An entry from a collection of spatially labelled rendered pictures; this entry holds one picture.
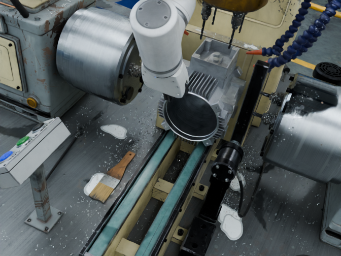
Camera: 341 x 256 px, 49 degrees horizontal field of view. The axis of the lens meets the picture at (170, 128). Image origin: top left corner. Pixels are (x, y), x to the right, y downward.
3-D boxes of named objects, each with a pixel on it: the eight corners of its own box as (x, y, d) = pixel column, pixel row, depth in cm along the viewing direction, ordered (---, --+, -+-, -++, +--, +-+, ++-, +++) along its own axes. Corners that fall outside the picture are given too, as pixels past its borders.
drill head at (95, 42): (68, 50, 133) (64, -21, 116) (162, 84, 125) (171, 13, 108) (21, 85, 115) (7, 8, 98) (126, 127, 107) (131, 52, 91)
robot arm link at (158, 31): (154, 27, 78) (133, 63, 76) (144, -17, 66) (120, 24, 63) (190, 40, 76) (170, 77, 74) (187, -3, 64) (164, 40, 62)
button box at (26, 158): (53, 138, 88) (39, 121, 86) (72, 133, 84) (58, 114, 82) (1, 190, 76) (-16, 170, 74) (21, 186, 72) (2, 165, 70)
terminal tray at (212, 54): (200, 58, 110) (205, 36, 105) (235, 70, 108) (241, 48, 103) (185, 78, 101) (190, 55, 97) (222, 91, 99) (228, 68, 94)
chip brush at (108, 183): (125, 150, 116) (125, 148, 116) (139, 156, 115) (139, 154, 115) (87, 196, 102) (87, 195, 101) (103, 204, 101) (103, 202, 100)
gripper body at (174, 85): (132, 66, 78) (141, 89, 89) (177, 82, 76) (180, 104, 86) (147, 37, 80) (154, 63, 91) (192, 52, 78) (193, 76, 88)
